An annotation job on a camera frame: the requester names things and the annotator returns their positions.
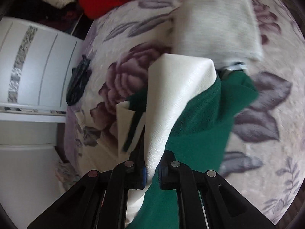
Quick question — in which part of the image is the green varsity jacket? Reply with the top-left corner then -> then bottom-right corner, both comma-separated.
116,54 -> 258,228

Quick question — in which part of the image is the floral purple bed blanket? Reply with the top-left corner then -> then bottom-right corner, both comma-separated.
64,0 -> 304,228

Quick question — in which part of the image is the white wardrobe cabinet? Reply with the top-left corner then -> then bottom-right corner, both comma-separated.
1,17 -> 83,228

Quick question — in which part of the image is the cream fluffy folded blanket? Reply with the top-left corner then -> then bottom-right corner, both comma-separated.
173,0 -> 263,69

